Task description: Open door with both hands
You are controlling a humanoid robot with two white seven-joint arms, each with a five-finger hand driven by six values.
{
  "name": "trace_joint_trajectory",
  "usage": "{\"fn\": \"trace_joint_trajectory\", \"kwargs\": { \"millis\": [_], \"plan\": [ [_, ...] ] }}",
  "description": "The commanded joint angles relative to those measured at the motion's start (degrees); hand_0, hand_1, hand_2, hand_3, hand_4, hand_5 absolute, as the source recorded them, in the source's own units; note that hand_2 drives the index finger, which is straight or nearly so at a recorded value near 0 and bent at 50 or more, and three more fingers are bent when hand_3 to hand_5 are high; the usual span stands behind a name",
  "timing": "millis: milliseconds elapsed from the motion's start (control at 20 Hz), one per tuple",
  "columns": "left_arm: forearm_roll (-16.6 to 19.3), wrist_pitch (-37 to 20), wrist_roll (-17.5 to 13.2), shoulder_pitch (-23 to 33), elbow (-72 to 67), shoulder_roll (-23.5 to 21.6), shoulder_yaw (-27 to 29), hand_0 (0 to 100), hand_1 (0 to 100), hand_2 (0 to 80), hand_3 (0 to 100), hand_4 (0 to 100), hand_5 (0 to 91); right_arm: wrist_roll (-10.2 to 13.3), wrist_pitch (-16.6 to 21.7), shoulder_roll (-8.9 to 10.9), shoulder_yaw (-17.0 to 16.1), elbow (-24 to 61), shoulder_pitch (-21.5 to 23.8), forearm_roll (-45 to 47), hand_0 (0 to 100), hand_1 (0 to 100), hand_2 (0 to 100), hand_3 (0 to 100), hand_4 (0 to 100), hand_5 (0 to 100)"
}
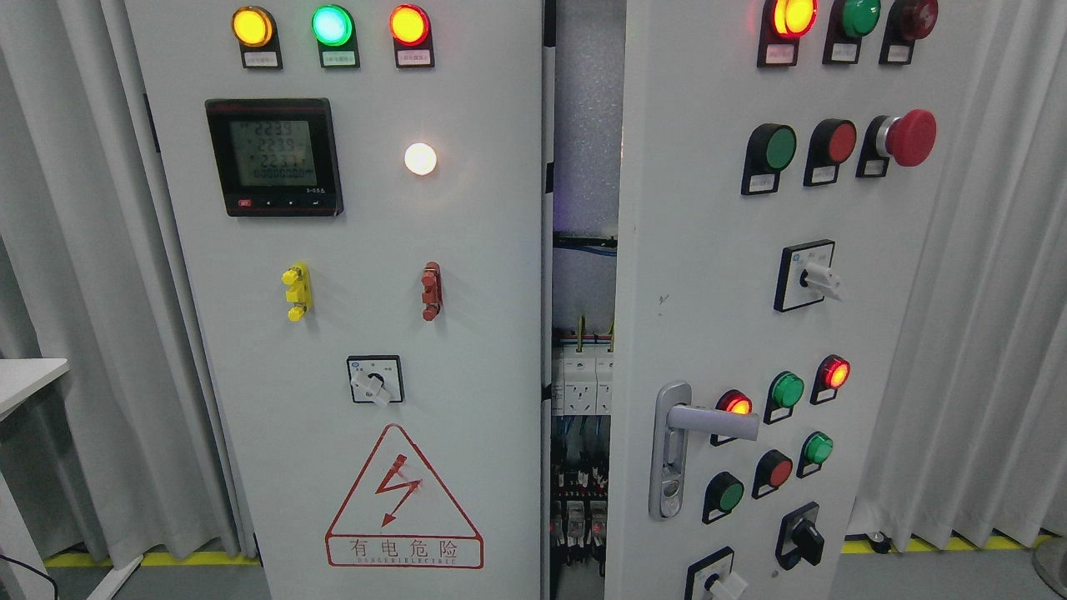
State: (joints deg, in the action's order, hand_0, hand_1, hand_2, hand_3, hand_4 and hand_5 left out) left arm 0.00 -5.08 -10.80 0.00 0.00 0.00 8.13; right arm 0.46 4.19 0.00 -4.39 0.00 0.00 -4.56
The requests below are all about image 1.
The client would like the red mushroom emergency stop button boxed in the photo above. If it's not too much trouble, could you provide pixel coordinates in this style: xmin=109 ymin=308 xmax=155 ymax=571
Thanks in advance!
xmin=856 ymin=109 xmax=937 ymax=178

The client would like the white table at left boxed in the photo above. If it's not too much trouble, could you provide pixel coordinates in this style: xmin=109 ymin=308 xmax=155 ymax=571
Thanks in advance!
xmin=0 ymin=358 xmax=69 ymax=421

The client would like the left door rotary selector switch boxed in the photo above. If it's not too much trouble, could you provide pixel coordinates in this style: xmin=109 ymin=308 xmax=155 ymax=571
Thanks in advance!
xmin=346 ymin=356 xmax=404 ymax=407

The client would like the red electric hazard warning sticker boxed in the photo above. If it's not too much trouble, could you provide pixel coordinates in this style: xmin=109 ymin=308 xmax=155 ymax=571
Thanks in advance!
xmin=325 ymin=424 xmax=484 ymax=569

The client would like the green indicator light left door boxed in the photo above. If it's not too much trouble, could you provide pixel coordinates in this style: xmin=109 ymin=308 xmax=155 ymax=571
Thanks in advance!
xmin=310 ymin=4 xmax=361 ymax=68

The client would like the white glowing indicator light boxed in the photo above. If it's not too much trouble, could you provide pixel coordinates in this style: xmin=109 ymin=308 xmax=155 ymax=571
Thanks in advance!
xmin=403 ymin=142 xmax=437 ymax=176

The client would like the black digital power meter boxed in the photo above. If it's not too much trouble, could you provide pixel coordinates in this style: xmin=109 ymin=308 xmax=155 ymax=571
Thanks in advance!
xmin=205 ymin=97 xmax=343 ymax=218

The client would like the red terminal post block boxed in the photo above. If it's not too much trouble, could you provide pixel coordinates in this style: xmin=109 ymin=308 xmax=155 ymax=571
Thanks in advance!
xmin=420 ymin=260 xmax=443 ymax=322

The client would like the grey curtain left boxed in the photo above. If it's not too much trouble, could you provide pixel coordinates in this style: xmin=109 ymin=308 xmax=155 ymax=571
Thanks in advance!
xmin=1 ymin=1 xmax=256 ymax=566

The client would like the grey curtain right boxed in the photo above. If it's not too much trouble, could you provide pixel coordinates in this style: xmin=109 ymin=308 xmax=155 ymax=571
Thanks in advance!
xmin=853 ymin=1 xmax=1066 ymax=552

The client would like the grey curtain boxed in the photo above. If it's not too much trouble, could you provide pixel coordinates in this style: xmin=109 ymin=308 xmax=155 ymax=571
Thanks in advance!
xmin=1 ymin=1 xmax=256 ymax=566
xmin=853 ymin=1 xmax=1066 ymax=552

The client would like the yellow terminal post block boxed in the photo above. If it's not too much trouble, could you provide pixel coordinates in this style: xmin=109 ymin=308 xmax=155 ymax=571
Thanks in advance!
xmin=281 ymin=262 xmax=313 ymax=323

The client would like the red indicator light left door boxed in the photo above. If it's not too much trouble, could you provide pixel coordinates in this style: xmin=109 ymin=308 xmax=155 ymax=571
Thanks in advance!
xmin=388 ymin=3 xmax=435 ymax=68

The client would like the lower relay terminal row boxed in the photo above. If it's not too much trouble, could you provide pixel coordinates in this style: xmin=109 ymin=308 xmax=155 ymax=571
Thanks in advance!
xmin=550 ymin=439 xmax=609 ymax=583

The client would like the grey cabinet door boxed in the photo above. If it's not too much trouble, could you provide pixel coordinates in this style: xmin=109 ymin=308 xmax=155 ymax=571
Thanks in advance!
xmin=125 ymin=1 xmax=544 ymax=599
xmin=605 ymin=1 xmax=977 ymax=599

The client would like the silver door lever handle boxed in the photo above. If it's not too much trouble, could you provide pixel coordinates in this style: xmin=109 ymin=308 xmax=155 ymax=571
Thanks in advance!
xmin=649 ymin=381 xmax=759 ymax=521

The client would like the yellow indicator light left door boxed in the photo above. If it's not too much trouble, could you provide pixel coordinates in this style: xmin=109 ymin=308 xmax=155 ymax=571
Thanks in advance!
xmin=230 ymin=5 xmax=283 ymax=69

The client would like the white breaker row on rail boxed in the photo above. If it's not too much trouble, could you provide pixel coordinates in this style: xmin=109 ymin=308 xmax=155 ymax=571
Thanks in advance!
xmin=550 ymin=316 xmax=616 ymax=417

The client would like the right door upper rotary switch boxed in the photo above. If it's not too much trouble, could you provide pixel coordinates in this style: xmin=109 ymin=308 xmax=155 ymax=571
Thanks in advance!
xmin=774 ymin=239 xmax=844 ymax=313

